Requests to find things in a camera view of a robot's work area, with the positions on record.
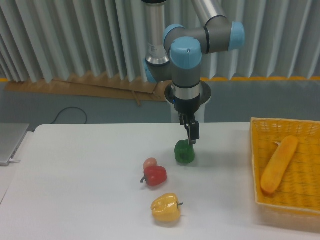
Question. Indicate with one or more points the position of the green bell pepper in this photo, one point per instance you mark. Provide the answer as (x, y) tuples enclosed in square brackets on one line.
[(184, 152)]

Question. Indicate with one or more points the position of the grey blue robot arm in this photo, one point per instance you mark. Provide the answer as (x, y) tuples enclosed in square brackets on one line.
[(175, 53)]

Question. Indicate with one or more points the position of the white pleated curtain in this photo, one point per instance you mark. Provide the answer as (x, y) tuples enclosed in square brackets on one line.
[(53, 39)]

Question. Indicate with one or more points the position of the brown cardboard sheet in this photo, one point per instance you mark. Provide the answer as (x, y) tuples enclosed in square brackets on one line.
[(91, 86)]

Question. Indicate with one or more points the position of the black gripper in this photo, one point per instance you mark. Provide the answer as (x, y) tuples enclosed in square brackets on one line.
[(185, 108)]

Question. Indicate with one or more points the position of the silver laptop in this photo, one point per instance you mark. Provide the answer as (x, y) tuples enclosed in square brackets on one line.
[(11, 136)]

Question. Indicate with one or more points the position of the red bell pepper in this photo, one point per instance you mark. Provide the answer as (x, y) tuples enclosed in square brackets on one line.
[(154, 175)]

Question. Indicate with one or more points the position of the brown egg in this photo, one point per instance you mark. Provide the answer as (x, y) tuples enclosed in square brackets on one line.
[(150, 162)]

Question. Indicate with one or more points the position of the orange bread loaf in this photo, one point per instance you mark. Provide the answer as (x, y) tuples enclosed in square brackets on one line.
[(278, 164)]

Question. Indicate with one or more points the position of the yellow woven basket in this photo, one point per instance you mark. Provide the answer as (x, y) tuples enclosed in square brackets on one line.
[(296, 203)]

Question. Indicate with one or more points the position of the yellow bell pepper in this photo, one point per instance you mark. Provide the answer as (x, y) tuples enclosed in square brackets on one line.
[(166, 208)]

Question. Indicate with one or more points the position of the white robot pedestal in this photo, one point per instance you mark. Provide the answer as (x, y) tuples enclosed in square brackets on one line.
[(203, 107)]

